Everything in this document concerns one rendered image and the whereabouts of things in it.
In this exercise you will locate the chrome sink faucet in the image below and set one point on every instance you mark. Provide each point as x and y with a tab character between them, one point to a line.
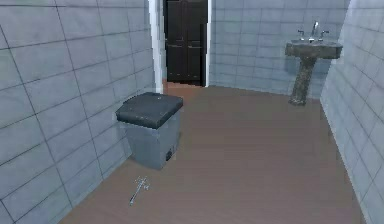
313	32

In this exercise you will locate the small silver metal tool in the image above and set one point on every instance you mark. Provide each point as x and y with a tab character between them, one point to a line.
138	190

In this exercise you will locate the black panelled room door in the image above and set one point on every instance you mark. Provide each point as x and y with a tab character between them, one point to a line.
185	43

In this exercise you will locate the grey stone pedestal sink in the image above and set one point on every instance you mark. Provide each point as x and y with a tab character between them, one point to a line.
306	66

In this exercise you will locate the light grey pedal trash can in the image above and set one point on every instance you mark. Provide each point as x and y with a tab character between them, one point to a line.
151	133

